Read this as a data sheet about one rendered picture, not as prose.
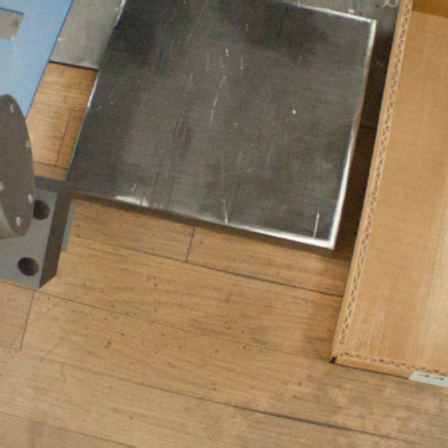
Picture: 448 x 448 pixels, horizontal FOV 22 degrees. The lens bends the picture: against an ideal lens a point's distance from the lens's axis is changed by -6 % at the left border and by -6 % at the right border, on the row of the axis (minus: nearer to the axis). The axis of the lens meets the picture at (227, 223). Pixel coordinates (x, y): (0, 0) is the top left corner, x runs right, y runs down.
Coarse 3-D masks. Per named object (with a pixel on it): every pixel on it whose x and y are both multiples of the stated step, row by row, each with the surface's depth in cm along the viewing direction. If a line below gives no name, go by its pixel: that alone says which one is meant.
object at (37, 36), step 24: (0, 0) 69; (24, 0) 69; (48, 0) 69; (72, 0) 69; (24, 24) 69; (48, 24) 69; (0, 48) 68; (24, 48) 68; (48, 48) 68; (0, 72) 67; (24, 72) 67; (24, 96) 67
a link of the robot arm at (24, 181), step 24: (0, 96) 44; (0, 120) 44; (24, 120) 47; (0, 144) 44; (24, 144) 47; (0, 168) 43; (24, 168) 47; (0, 192) 43; (24, 192) 46; (0, 216) 43; (24, 216) 46
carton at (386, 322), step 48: (432, 0) 75; (432, 48) 77; (384, 96) 74; (432, 96) 76; (384, 144) 68; (432, 144) 75; (384, 192) 74; (432, 192) 74; (384, 240) 73; (432, 240) 73; (384, 288) 73; (432, 288) 73; (336, 336) 68; (384, 336) 72; (432, 336) 72; (432, 384) 71
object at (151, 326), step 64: (64, 128) 76; (64, 256) 74; (128, 256) 74; (192, 256) 74; (256, 256) 74; (320, 256) 74; (0, 320) 73; (64, 320) 73; (128, 320) 73; (192, 320) 73; (256, 320) 73; (320, 320) 73; (0, 384) 72; (64, 384) 72; (128, 384) 72; (192, 384) 72; (256, 384) 72; (320, 384) 72; (384, 384) 72
